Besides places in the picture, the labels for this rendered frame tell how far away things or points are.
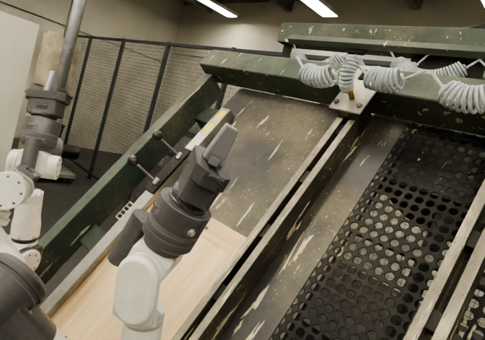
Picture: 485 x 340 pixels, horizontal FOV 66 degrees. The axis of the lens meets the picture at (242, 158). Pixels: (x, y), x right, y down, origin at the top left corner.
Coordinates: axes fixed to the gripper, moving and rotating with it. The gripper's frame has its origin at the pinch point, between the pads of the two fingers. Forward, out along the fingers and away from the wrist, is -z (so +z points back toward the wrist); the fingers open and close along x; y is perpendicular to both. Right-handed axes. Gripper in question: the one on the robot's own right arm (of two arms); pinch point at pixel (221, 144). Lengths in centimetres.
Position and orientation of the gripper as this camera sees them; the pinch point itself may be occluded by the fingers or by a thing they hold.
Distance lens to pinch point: 56.5
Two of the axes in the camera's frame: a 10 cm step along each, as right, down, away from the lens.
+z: -5.1, 8.4, 2.0
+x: -1.5, -3.2, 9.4
